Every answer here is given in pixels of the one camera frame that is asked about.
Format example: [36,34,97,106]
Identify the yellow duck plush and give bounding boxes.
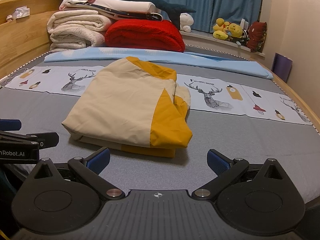
[212,18,232,40]

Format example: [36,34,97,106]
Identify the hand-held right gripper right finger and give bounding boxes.
[191,149,290,201]

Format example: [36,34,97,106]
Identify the red folded blanket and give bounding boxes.
[104,19,186,53]

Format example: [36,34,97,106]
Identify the grey printed bed sheet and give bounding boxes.
[0,46,317,204]

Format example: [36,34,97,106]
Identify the white and pink folded linens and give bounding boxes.
[61,0,164,22]

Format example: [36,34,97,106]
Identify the wooden bed frame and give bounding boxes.
[0,0,320,130]

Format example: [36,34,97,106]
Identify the light blue blanket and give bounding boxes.
[44,47,274,80]

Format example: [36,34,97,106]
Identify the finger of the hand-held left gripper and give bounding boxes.
[0,119,22,131]

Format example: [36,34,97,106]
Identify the black and white striped plush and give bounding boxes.
[234,29,250,46]

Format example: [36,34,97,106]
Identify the window sill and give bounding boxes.
[180,30,265,58]

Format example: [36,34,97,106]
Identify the yellow bear plush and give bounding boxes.
[226,23,243,39]

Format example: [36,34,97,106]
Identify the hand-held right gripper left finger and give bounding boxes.
[26,147,125,200]

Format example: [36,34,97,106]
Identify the purple rolled mat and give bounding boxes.
[271,52,293,83]

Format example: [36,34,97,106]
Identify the blue curtain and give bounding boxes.
[149,0,265,33]

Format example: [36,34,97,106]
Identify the red cushion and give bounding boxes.
[246,21,267,53]

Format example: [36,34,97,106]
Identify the white plush toy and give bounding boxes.
[179,12,195,33]

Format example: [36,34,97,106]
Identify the cream folded blanket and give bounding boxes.
[47,10,115,53]

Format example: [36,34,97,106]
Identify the white cable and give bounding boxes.
[0,67,28,87]

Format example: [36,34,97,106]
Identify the beige and yellow hooded jacket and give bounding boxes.
[61,57,193,158]

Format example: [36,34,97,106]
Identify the tissue pack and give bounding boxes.
[13,6,30,19]

